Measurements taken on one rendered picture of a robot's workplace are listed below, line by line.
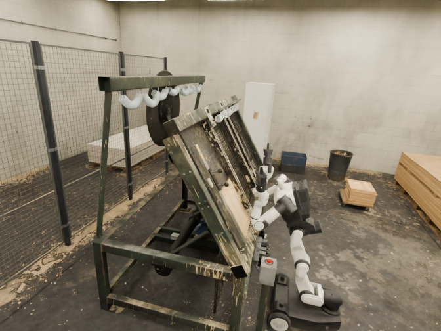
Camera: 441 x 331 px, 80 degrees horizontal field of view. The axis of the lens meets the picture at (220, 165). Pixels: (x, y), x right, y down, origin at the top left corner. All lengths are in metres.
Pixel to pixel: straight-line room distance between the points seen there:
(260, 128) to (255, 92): 0.79
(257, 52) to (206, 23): 1.57
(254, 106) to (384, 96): 3.21
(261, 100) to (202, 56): 2.54
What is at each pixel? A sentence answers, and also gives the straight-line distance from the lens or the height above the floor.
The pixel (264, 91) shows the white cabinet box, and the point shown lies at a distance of 6.03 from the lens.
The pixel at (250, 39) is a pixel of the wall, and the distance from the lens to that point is 7.55.
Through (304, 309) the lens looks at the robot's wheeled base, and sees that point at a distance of 3.01.
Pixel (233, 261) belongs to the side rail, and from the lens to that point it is 2.17.
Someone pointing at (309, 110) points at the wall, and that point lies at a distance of 7.43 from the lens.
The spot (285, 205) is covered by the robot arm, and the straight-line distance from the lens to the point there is 2.17.
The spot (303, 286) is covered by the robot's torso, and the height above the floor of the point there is 0.39.
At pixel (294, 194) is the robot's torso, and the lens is 2.29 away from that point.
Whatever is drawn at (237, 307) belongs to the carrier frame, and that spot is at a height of 0.47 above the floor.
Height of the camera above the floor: 2.29
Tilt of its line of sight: 20 degrees down
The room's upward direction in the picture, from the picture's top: 4 degrees clockwise
